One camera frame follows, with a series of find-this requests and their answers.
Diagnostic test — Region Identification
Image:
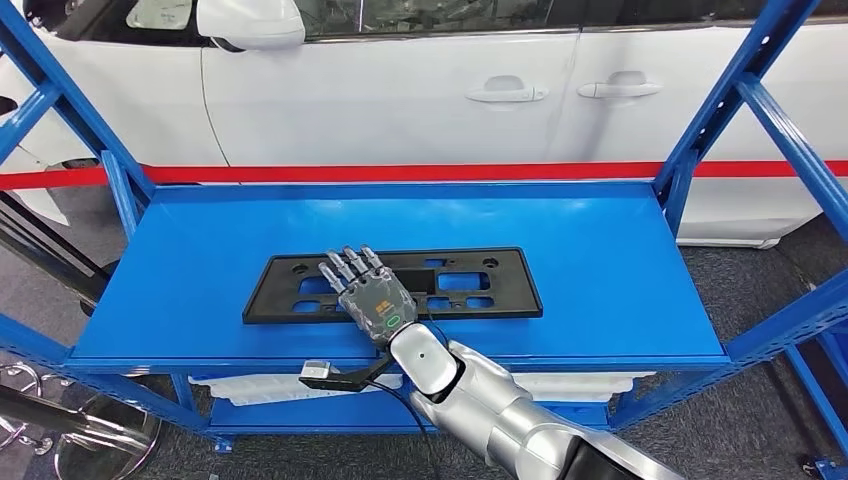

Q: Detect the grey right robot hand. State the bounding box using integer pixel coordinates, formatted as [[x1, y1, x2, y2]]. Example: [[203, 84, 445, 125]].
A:
[[317, 245, 419, 351]]

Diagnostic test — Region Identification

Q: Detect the black plastic licence plate bracket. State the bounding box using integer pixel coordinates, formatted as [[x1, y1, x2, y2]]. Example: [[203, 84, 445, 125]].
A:
[[242, 246, 544, 326]]

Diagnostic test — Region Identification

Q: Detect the blue steel shelf rack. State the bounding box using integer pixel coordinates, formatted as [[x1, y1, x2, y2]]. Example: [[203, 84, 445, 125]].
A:
[[0, 0, 848, 480]]

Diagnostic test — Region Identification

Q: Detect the red barrier belt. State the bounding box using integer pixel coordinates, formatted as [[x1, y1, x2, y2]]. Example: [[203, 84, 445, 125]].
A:
[[0, 160, 848, 192]]

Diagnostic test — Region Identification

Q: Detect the white plastic tray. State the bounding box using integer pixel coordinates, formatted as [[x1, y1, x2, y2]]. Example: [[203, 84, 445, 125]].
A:
[[188, 372, 405, 407], [513, 372, 657, 403]]

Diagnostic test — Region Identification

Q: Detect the white car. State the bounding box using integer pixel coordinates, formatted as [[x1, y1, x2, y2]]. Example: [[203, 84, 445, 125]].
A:
[[0, 0, 848, 250]]

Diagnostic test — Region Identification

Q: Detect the chrome chair base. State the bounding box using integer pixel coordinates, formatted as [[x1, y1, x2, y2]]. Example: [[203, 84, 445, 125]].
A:
[[0, 360, 54, 458]]

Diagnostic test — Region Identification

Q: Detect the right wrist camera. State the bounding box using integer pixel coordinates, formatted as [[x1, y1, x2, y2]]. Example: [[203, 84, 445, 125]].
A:
[[299, 357, 399, 393]]

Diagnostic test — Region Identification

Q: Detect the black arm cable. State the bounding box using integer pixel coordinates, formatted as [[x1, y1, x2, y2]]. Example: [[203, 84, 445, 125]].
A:
[[367, 378, 445, 480]]

